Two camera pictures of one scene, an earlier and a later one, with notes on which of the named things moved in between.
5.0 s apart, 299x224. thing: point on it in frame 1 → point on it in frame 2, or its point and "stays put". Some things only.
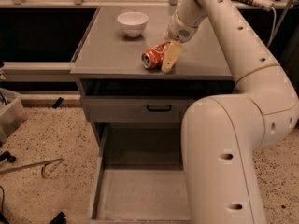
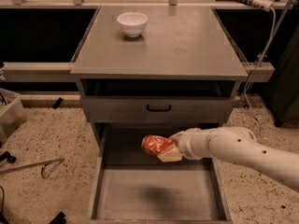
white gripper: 179,32 → 186,144
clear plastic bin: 12,113 stays put
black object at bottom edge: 60,218 stays put
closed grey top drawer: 135,109 stays put
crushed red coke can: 153,57 → 153,144
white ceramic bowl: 133,22 stays put
